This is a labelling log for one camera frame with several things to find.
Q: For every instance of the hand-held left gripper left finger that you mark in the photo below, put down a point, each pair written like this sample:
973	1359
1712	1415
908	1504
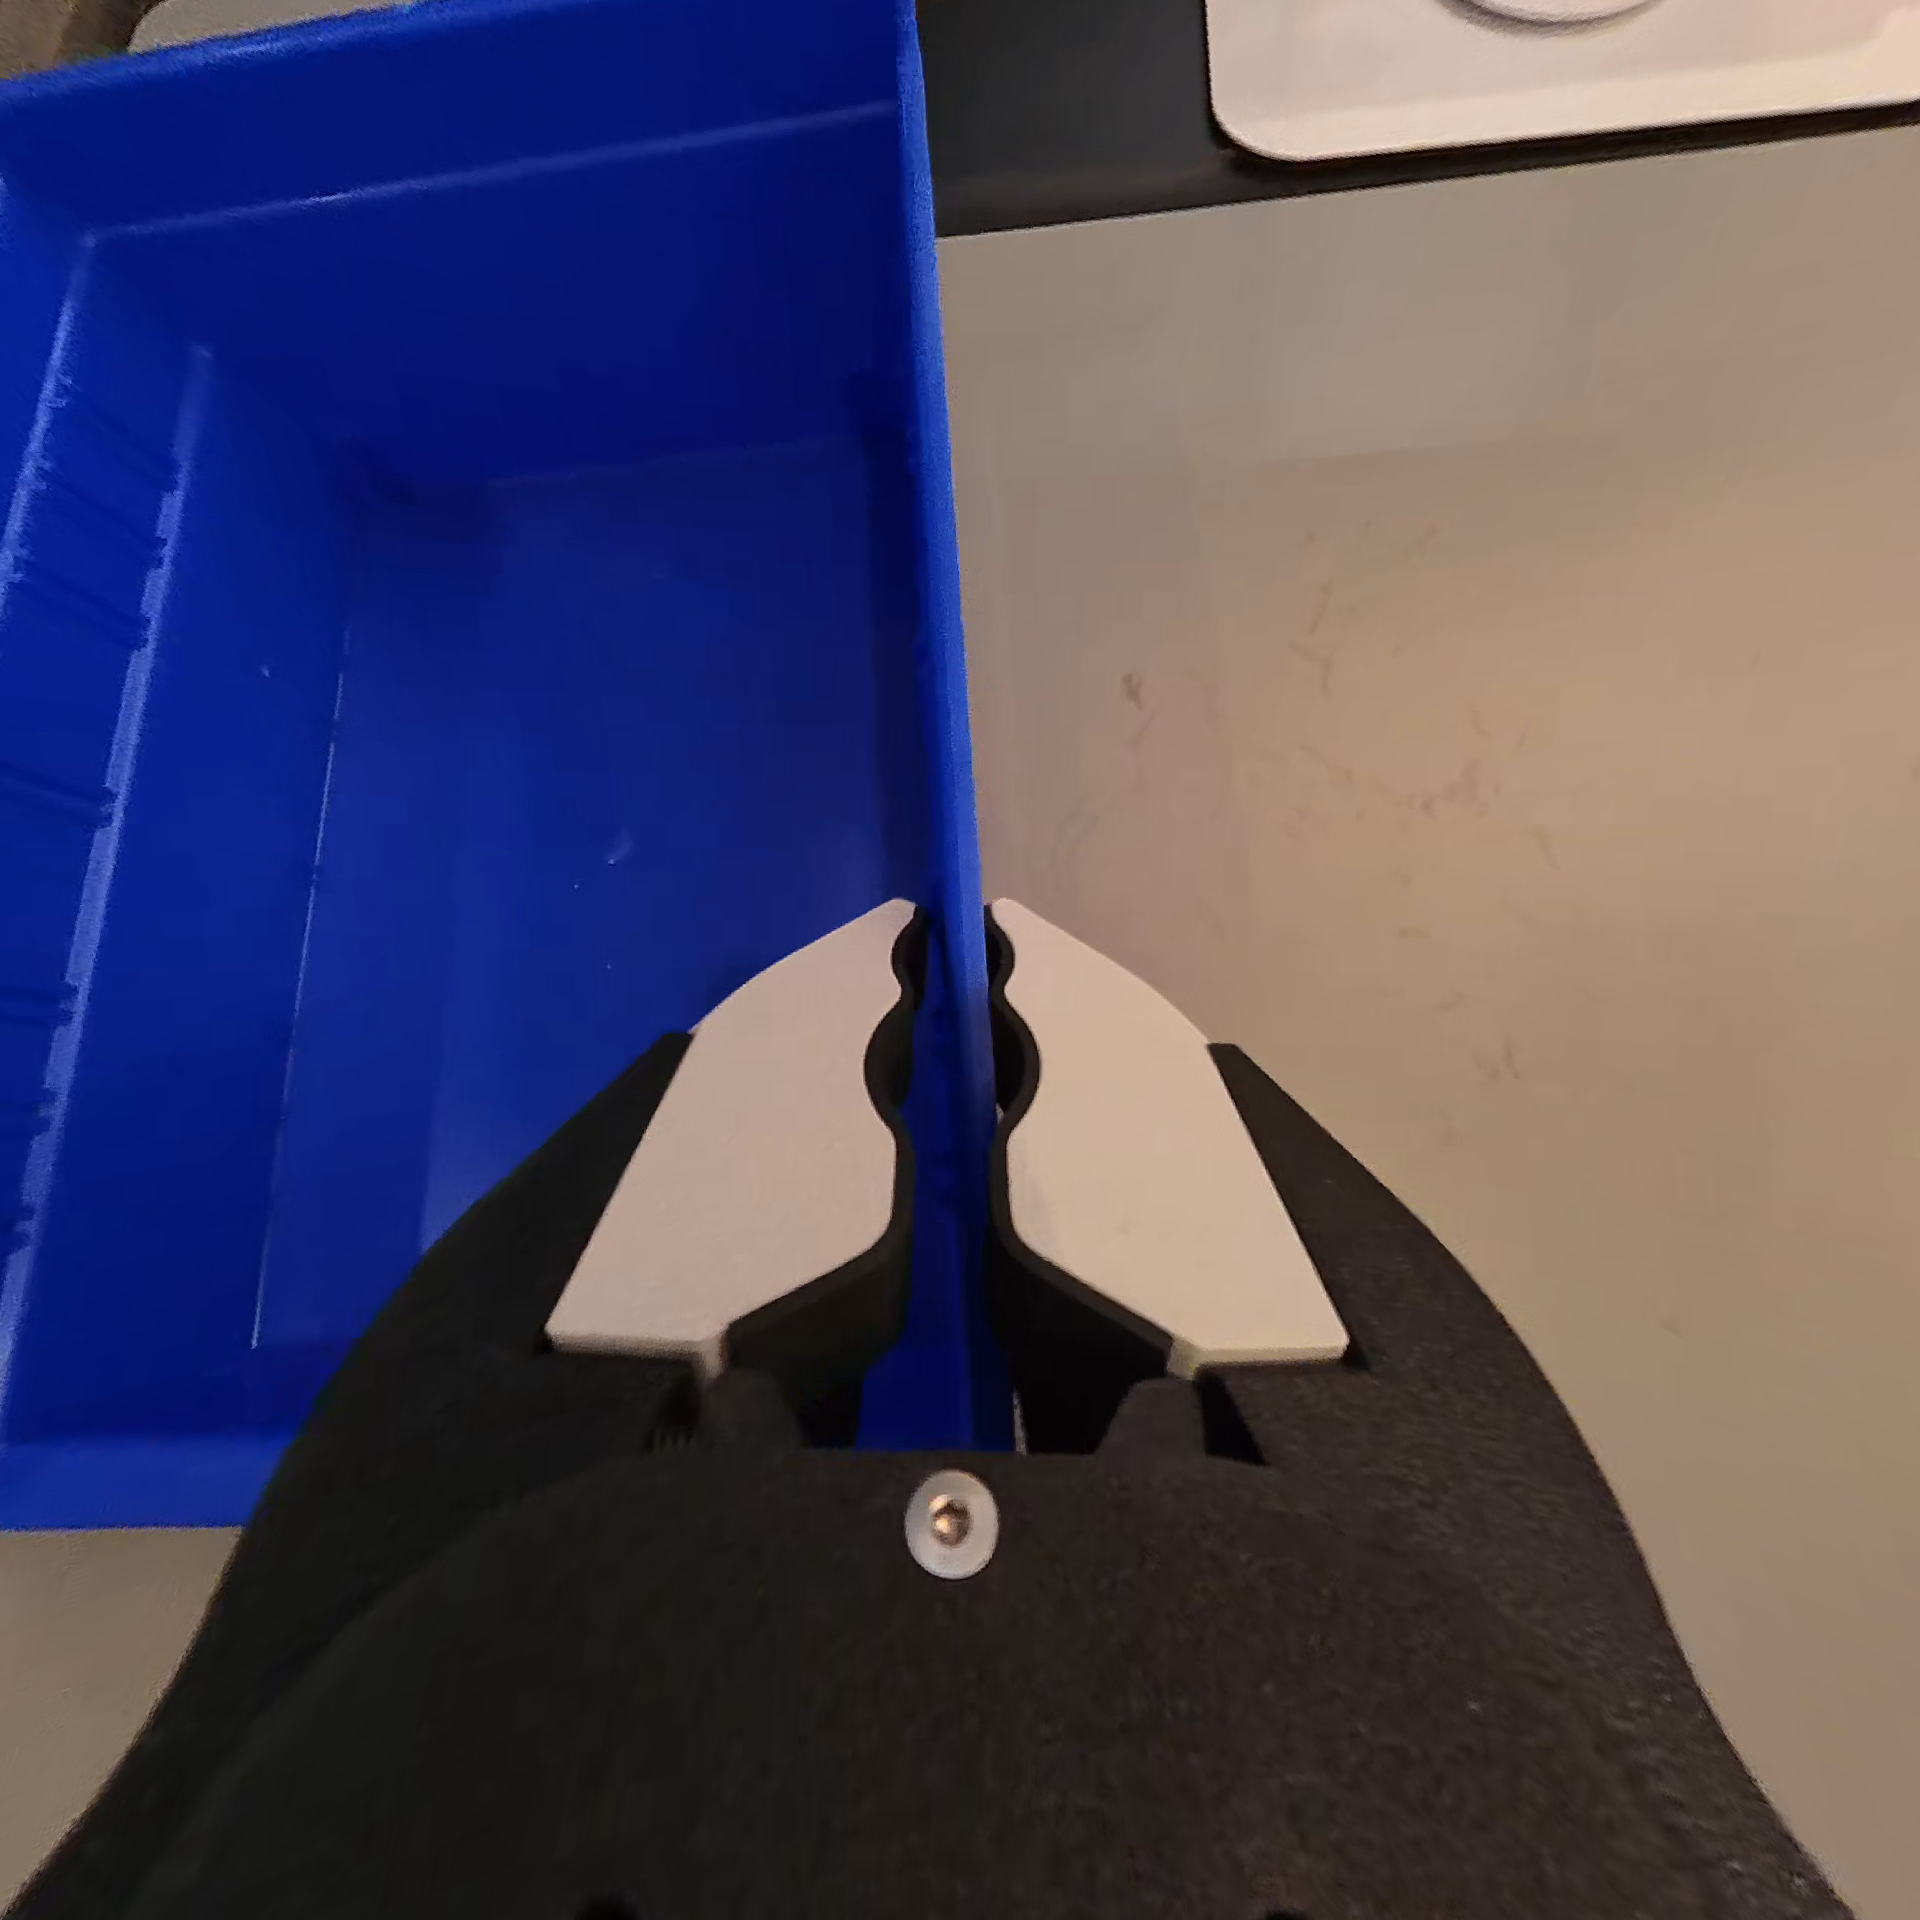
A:
751	1155

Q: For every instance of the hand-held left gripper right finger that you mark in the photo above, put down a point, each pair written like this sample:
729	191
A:
1155	1172

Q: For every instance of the blue plastic bin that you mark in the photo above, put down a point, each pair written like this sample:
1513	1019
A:
451	751

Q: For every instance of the wooden document stand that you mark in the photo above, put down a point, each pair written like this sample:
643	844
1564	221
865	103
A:
1499	76

